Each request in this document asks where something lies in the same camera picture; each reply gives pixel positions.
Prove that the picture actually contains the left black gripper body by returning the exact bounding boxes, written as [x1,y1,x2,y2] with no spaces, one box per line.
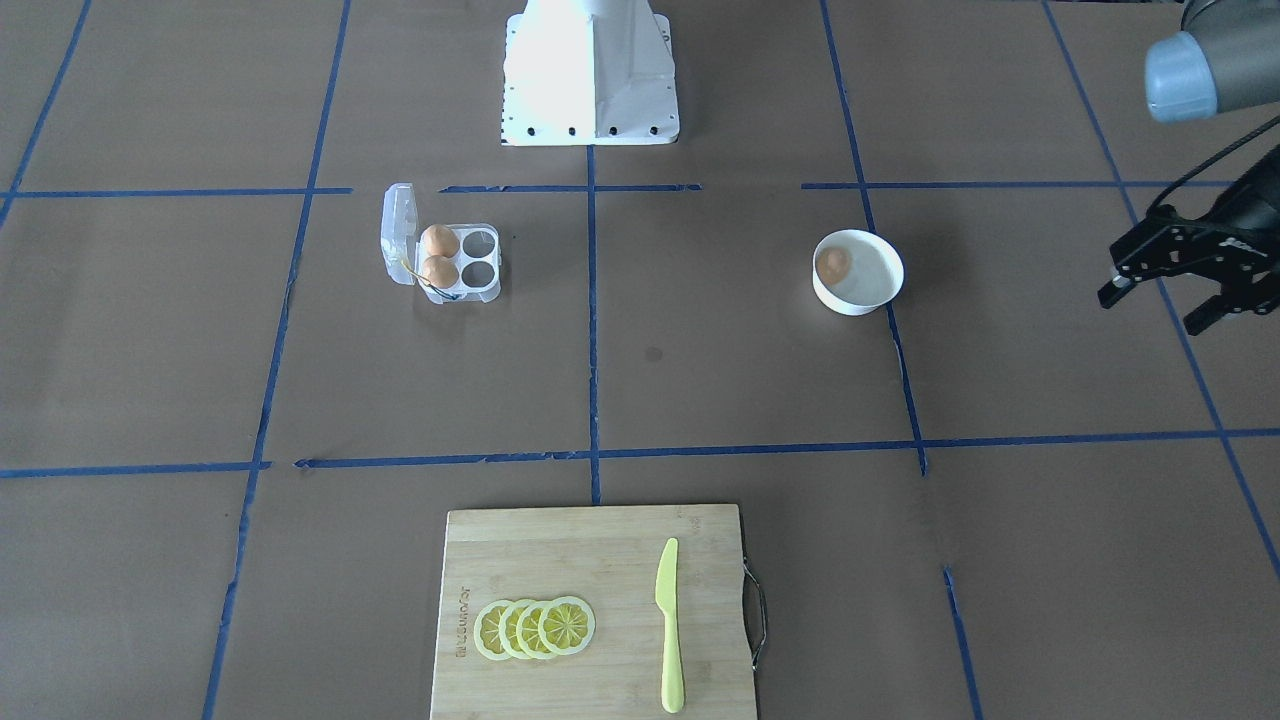
[1110,150,1279,301]

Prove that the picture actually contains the brown egg from bowl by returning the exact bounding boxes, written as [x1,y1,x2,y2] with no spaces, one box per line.
[815,245,852,286]

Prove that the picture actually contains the clear plastic egg box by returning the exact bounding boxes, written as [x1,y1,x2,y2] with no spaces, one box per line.
[380,183,502,305]

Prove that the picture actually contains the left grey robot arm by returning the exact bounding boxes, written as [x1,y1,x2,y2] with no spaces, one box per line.
[1097,1,1279,336]

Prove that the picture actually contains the white round bowl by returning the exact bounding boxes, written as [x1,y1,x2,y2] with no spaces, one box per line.
[812,229,906,316]

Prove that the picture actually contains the bamboo cutting board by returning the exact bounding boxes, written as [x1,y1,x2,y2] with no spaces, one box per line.
[430,503,758,719]

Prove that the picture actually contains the yellow plastic knife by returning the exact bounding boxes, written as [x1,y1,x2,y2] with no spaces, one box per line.
[654,537,686,714]

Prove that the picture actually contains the yellow blue rubber band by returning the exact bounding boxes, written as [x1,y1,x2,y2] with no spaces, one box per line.
[399,258,461,302]

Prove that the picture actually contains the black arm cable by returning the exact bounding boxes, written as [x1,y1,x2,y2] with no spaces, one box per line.
[1146,118,1280,219]

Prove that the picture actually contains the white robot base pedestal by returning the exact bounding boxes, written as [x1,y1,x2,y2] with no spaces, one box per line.
[500,1,681,147]

